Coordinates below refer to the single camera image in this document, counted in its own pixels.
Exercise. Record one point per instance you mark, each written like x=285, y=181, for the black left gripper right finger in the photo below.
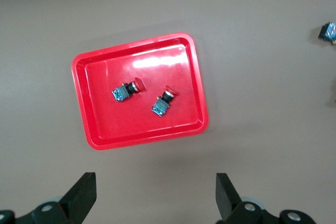
x=236, y=213

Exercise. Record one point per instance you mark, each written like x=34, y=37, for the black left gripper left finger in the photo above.
x=78, y=203

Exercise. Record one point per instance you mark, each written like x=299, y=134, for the red push button switch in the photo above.
x=160, y=108
x=120, y=95

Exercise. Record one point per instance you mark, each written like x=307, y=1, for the red plastic tray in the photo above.
x=110, y=119

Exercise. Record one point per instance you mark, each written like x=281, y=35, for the brown table cover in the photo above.
x=262, y=103

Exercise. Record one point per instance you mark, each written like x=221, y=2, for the green push button switch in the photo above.
x=328, y=31

